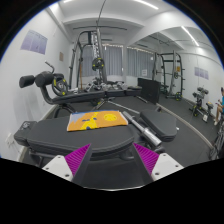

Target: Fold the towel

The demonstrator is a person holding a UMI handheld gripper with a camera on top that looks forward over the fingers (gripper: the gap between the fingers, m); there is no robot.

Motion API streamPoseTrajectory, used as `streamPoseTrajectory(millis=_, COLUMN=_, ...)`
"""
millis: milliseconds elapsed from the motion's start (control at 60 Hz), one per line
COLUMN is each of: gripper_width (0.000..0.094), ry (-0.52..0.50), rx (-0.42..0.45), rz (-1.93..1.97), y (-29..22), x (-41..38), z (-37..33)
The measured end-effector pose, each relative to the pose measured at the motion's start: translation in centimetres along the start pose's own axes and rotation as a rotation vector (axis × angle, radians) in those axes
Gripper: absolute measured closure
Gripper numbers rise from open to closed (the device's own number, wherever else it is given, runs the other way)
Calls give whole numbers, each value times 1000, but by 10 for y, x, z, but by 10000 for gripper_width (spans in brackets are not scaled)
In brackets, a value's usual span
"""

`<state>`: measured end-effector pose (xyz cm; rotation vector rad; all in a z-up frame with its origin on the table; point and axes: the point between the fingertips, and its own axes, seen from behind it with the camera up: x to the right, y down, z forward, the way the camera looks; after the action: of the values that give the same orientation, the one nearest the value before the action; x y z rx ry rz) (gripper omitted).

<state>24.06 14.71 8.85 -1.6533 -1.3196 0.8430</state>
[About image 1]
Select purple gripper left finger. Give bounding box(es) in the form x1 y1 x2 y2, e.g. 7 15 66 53
43 144 91 182

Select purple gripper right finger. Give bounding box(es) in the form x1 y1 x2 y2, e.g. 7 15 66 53
133 143 183 181

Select orange patterned towel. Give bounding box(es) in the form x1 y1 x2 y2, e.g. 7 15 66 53
67 110 128 132

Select steel barbell bar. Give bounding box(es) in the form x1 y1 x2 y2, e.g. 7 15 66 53
123 111 162 147

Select black padded weight bench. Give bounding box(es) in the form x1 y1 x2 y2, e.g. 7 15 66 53
14 117 134 160

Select black angled bench pad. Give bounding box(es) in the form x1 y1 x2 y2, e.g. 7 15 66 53
140 110 177 142

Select black plyo box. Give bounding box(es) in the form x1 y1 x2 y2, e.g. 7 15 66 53
138 78 160 104

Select small exercise machine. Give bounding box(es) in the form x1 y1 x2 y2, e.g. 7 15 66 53
190 87 213 122

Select seated person in blue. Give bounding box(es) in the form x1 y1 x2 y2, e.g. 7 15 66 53
214 87 224 126

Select black power rack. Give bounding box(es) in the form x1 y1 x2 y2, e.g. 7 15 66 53
152 50 185 101

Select grey window curtains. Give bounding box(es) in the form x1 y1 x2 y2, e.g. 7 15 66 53
82 45 155 78

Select purple poster right wall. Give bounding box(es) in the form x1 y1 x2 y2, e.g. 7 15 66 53
194 67 209 80

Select grey cable weight machine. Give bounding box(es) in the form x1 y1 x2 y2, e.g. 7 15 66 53
68 0 128 91

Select purple wall poster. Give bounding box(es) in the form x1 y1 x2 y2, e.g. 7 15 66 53
21 30 48 54

